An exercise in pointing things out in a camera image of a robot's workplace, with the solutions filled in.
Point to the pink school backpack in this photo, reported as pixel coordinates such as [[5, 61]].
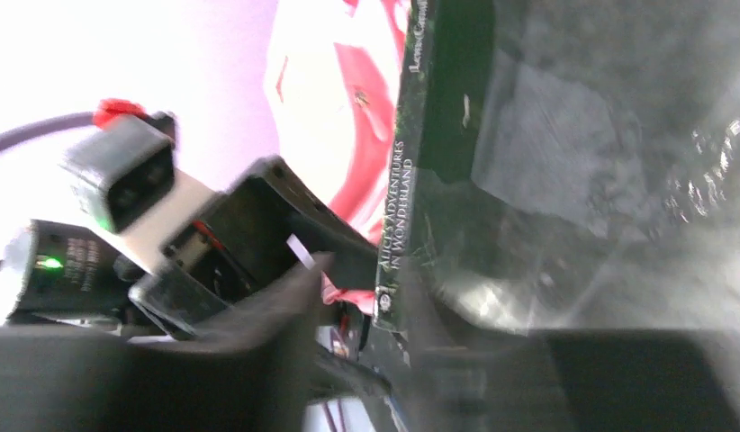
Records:
[[332, 81]]

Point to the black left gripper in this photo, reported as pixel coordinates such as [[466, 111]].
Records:
[[237, 245]]

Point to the dark glossy book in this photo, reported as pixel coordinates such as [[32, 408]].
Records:
[[557, 162]]

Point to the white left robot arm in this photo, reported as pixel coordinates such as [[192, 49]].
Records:
[[68, 272]]

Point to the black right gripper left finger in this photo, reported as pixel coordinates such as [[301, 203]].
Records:
[[251, 371]]

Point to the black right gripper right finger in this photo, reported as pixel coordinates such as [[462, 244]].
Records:
[[464, 378]]

